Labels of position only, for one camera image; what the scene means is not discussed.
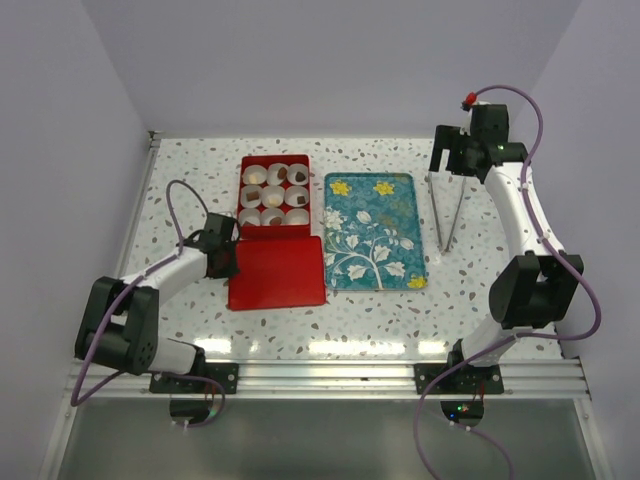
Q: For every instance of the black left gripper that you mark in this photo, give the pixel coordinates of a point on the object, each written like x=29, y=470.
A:
x=232, y=267

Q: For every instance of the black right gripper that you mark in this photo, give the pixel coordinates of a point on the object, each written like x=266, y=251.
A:
x=450, y=137

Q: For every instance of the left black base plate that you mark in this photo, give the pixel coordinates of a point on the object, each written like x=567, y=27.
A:
x=206, y=378

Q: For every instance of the teal floral tray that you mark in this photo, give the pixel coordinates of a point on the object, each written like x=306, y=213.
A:
x=372, y=233

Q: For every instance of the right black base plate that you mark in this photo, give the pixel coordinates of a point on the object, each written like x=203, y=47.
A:
x=457, y=380

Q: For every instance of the metal tweezers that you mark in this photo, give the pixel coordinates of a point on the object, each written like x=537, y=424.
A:
x=444, y=241

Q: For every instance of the white paper cup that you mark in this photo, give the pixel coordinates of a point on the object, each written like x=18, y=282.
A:
x=257, y=169
x=249, y=217
x=272, y=191
x=292, y=193
x=297, y=217
x=293, y=169
x=272, y=178
x=250, y=204
x=269, y=213

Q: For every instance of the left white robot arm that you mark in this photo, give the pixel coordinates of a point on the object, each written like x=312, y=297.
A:
x=120, y=325

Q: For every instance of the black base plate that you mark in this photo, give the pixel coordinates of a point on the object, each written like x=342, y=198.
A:
x=457, y=380
x=206, y=378

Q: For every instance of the aluminium mounting rail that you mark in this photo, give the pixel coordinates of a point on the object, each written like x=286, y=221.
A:
x=396, y=379

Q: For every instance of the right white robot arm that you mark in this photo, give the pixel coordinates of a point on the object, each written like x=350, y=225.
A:
x=538, y=284

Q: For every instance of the red box lid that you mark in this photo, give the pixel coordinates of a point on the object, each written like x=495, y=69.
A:
x=280, y=273

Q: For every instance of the red chocolate box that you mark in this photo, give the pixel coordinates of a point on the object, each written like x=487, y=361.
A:
x=281, y=231

